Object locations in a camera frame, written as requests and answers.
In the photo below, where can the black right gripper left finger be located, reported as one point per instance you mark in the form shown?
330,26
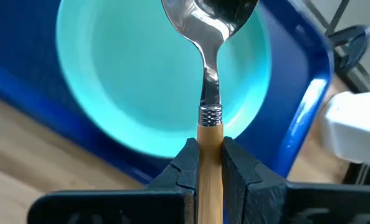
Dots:
126,208

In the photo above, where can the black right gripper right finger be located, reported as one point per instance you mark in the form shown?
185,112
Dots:
281,205

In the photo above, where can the mint green round plate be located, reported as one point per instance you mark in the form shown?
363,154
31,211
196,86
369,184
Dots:
126,77

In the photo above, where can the blue plastic tray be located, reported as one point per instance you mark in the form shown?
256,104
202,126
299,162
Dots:
17,46

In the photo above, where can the white hexagonal plant pot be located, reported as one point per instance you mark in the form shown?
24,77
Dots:
356,127

